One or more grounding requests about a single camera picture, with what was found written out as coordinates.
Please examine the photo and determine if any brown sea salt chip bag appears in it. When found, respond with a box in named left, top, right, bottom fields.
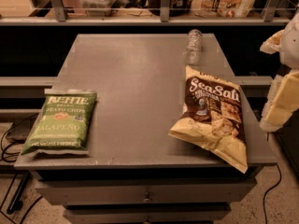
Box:
left=169, top=66, right=248, bottom=173

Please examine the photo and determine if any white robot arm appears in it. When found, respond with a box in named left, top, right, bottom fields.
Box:
left=260, top=13, right=299, bottom=132

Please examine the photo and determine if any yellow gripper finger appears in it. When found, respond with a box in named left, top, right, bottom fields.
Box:
left=260, top=30, right=283, bottom=54
left=260, top=70, right=299, bottom=132

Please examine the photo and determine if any white snack bag on shelf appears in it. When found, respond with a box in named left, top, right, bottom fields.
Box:
left=195, top=0, right=255, bottom=18

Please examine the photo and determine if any black cable right floor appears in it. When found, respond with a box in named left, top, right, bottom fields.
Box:
left=262, top=163, right=283, bottom=224

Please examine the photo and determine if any grey drawer cabinet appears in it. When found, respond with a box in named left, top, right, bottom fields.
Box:
left=16, top=35, right=276, bottom=224

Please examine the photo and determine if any clear plastic water bottle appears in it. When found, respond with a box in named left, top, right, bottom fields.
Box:
left=184, top=29, right=203, bottom=65

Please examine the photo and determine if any green jalapeno chip bag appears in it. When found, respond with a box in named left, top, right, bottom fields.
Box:
left=21, top=89, right=97, bottom=155

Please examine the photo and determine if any metal drawer knob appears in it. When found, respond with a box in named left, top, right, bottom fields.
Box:
left=143, top=191, right=152, bottom=203

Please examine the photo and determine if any grey metal shelf rail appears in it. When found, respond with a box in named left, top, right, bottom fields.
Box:
left=0, top=0, right=298, bottom=26

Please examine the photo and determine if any black cables left floor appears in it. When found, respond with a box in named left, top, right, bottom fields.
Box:
left=0, top=113, right=43, bottom=224

